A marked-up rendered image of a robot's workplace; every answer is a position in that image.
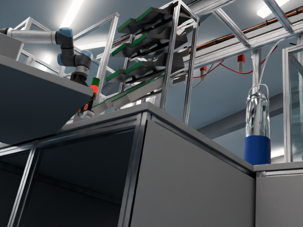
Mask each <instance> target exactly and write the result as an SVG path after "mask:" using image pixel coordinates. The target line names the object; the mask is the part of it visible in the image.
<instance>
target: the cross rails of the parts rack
mask: <svg viewBox="0 0 303 227"><path fill-rule="evenodd" d="M172 20H173V16H172V17H170V18H168V19H166V20H164V21H162V22H160V23H158V24H156V25H154V26H152V27H150V28H147V29H145V30H143V31H141V32H139V33H137V34H135V35H133V38H136V37H138V36H141V35H143V34H145V33H147V32H149V31H151V30H153V29H155V28H158V27H160V26H162V25H164V24H166V23H168V22H170V21H172ZM193 26H194V23H192V24H189V25H187V26H185V27H182V28H183V29H185V30H186V29H188V28H191V27H193ZM168 45H169V42H166V43H164V44H161V45H159V46H157V47H154V48H152V49H149V50H147V51H145V52H142V53H140V54H138V55H135V56H133V57H131V58H129V59H128V61H129V62H130V61H132V60H135V59H137V58H140V57H142V56H145V55H147V54H149V53H152V52H154V51H156V50H159V49H162V48H164V47H166V46H168ZM188 50H191V46H189V47H187V48H184V49H181V50H179V51H176V52H174V53H178V54H181V53H183V52H186V51H188ZM164 72H165V68H164V69H161V70H159V71H156V72H153V73H150V74H147V75H145V76H142V77H139V78H136V79H133V80H131V81H128V82H125V83H123V86H127V85H130V84H133V83H136V82H139V81H142V80H145V79H147V78H150V77H153V76H156V75H159V74H162V73H164ZM185 75H188V71H186V72H183V73H180V74H177V75H174V76H171V77H170V79H171V80H173V79H176V78H179V77H182V76H185Z"/></svg>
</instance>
